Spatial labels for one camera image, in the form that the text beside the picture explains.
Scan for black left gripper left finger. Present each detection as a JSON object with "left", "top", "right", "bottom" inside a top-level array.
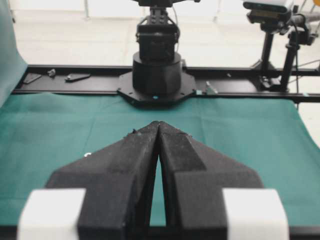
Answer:
[{"left": 45, "top": 121, "right": 160, "bottom": 240}]

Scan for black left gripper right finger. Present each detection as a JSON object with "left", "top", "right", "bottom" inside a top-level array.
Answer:
[{"left": 158, "top": 121, "right": 264, "bottom": 240}]

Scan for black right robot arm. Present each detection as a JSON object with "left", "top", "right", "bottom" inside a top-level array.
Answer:
[{"left": 132, "top": 0, "right": 263, "bottom": 240}]

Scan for green table cloth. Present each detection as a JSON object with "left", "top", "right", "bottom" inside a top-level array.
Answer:
[{"left": 0, "top": 93, "right": 320, "bottom": 226}]

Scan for silver corner bracket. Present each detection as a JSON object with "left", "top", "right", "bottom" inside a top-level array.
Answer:
[{"left": 205, "top": 81, "right": 219, "bottom": 96}]

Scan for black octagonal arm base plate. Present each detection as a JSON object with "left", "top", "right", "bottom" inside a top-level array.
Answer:
[{"left": 117, "top": 72, "right": 196, "bottom": 106}]

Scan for black flat bracket plate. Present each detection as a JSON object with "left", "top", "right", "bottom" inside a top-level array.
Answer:
[{"left": 65, "top": 73, "right": 91, "bottom": 83}]

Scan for small grey bracket piece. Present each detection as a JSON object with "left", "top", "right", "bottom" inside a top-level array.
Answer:
[{"left": 47, "top": 69, "right": 56, "bottom": 78}]

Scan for black camera stand post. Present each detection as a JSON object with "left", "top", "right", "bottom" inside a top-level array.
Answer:
[{"left": 251, "top": 32, "right": 275, "bottom": 72}]

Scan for black aluminium frame rail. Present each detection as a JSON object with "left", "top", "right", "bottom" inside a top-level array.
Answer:
[{"left": 13, "top": 65, "right": 320, "bottom": 105}]

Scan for black clamp post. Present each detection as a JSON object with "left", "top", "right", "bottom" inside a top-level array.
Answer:
[{"left": 259, "top": 13, "right": 317, "bottom": 91}]

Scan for grey camera on stand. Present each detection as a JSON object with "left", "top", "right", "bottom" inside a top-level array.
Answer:
[{"left": 242, "top": 0, "right": 294, "bottom": 35}]

